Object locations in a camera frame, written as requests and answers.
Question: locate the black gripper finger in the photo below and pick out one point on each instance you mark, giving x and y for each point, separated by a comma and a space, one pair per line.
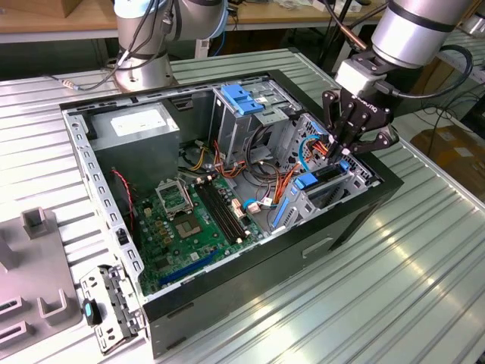
332, 125
375, 144

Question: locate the hard disk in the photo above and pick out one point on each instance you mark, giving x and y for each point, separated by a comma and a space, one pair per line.
305, 181

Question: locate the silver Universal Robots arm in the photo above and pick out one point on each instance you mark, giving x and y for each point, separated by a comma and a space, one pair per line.
411, 36

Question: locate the grey disk bay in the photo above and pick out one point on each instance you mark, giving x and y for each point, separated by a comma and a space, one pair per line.
303, 201

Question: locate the flat brown cardboard box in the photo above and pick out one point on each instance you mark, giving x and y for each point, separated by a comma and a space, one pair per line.
454, 151

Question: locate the blue drive latch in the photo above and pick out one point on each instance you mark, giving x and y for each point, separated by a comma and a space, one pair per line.
238, 100

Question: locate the grey optical drive cage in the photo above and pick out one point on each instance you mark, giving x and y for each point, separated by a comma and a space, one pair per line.
235, 132

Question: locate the black RAM slot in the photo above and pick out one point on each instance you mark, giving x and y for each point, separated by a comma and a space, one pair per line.
230, 212
220, 212
225, 212
215, 212

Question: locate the black open PC case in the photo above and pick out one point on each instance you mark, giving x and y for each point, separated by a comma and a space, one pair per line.
265, 273

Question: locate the green motherboard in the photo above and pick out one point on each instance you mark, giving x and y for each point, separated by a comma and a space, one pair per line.
197, 246

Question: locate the grey power supply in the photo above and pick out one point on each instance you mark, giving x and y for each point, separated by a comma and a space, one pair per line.
136, 163

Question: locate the blue expansion slot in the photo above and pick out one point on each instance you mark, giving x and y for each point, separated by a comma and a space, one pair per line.
189, 267

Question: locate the black case fan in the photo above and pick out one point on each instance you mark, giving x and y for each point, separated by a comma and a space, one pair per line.
123, 212

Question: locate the black case clip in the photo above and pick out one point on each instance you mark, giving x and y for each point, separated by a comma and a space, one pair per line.
122, 236

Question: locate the blue and black latch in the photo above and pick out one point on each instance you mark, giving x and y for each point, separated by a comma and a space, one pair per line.
91, 312

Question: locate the grey parts rack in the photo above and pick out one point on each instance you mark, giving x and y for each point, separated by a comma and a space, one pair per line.
34, 273

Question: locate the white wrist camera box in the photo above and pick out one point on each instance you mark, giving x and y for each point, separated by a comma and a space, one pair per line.
360, 76

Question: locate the silver card bracket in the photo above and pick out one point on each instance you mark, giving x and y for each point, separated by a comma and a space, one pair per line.
113, 303

